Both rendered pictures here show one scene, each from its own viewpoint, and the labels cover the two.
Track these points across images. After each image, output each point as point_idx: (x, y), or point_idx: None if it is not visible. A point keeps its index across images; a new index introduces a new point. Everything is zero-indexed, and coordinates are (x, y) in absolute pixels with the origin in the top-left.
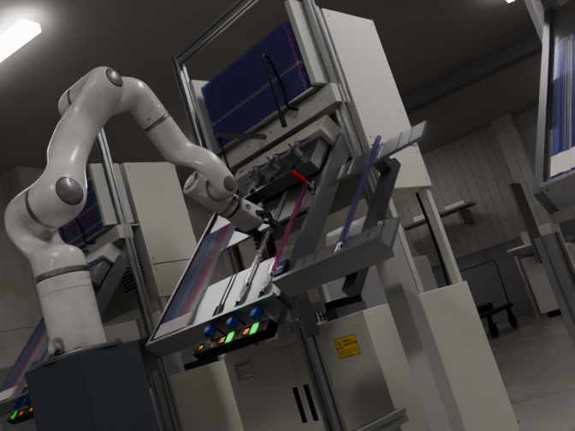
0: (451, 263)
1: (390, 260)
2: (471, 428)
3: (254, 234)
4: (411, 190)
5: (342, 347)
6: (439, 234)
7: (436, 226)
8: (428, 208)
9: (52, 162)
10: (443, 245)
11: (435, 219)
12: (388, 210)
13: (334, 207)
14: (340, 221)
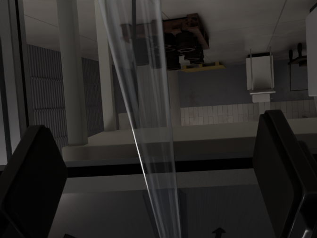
0: (97, 21)
1: None
2: None
3: (282, 181)
4: (109, 132)
5: None
6: (103, 64)
7: (103, 76)
8: (108, 103)
9: None
10: (100, 49)
11: (101, 85)
12: (69, 106)
13: (189, 151)
14: (242, 126)
